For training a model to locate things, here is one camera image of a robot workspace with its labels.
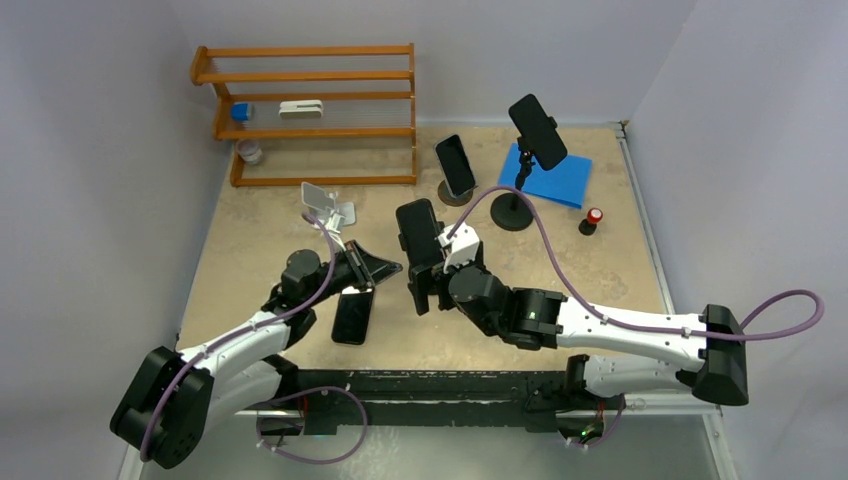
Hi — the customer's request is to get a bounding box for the blue foam mat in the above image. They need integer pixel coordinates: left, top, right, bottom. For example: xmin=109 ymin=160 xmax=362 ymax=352
xmin=497 ymin=143 xmax=592 ymax=210

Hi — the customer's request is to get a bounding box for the small clear plastic jar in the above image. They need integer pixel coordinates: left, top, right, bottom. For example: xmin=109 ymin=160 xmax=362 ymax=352
xmin=234 ymin=139 xmax=263 ymax=165

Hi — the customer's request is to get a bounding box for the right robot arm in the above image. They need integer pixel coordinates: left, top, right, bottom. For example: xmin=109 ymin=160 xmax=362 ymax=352
xmin=409 ymin=264 xmax=749 ymax=407

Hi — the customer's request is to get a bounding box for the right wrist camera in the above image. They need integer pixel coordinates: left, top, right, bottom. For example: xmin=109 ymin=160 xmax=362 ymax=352
xmin=437 ymin=222 xmax=480 ymax=274

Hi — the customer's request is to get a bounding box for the black tall round-base stand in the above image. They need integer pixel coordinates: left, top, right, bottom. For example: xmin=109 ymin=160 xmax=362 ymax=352
xmin=490 ymin=137 xmax=534 ymax=232

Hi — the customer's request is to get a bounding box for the phone on wooden puck stand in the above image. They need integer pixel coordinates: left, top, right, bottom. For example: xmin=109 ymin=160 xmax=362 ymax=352
xmin=434 ymin=134 xmax=477 ymax=195

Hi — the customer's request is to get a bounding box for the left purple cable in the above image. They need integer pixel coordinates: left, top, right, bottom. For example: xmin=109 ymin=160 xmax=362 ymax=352
xmin=139 ymin=211 xmax=370 ymax=465

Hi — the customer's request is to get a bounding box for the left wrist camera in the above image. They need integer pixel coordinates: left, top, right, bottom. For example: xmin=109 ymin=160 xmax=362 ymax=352
xmin=320 ymin=212 xmax=345 ymax=251

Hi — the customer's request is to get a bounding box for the red black button knob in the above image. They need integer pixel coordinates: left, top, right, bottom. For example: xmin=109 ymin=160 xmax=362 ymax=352
xmin=578 ymin=208 xmax=603 ymax=236

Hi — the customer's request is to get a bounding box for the silver folding phone stand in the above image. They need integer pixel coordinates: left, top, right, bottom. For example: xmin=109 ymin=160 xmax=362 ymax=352
xmin=301 ymin=182 xmax=356 ymax=227

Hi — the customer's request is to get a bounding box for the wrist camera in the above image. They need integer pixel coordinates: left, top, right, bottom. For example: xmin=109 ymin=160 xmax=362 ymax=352
xmin=437 ymin=222 xmax=480 ymax=274
xmin=320 ymin=212 xmax=345 ymax=251

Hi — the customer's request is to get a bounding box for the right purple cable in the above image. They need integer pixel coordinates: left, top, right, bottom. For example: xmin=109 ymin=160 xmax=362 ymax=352
xmin=447 ymin=185 xmax=826 ymax=452

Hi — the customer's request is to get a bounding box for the purple cable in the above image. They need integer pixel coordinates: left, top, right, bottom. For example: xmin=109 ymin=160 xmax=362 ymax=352
xmin=139 ymin=211 xmax=370 ymax=465
xmin=447 ymin=185 xmax=826 ymax=452

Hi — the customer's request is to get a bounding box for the black phone from silver stand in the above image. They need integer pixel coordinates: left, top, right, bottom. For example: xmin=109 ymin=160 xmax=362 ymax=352
xmin=331 ymin=287 xmax=375 ymax=346

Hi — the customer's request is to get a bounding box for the blue white small box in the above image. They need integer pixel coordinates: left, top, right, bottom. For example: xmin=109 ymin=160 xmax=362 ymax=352
xmin=230 ymin=102 xmax=255 ymax=123

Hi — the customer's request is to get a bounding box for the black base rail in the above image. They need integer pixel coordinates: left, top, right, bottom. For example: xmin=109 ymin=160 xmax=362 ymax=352
xmin=235 ymin=368 xmax=624 ymax=439

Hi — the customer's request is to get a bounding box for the orange wooden rack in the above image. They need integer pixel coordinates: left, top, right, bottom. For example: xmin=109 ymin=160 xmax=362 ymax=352
xmin=189 ymin=43 xmax=418 ymax=187

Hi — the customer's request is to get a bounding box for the white flat device on rack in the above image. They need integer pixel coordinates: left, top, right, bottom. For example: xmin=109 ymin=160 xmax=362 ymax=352
xmin=278 ymin=99 xmax=324 ymax=120

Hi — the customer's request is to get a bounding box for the phone on tall stand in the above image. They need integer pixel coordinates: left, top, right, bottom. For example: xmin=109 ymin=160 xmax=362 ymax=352
xmin=508 ymin=94 xmax=568 ymax=171

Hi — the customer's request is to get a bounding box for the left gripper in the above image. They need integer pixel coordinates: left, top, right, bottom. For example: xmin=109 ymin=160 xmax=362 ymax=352
xmin=305 ymin=239 xmax=401 ymax=308

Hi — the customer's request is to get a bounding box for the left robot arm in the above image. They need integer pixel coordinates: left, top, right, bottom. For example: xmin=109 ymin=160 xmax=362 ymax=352
xmin=109 ymin=241 xmax=402 ymax=469

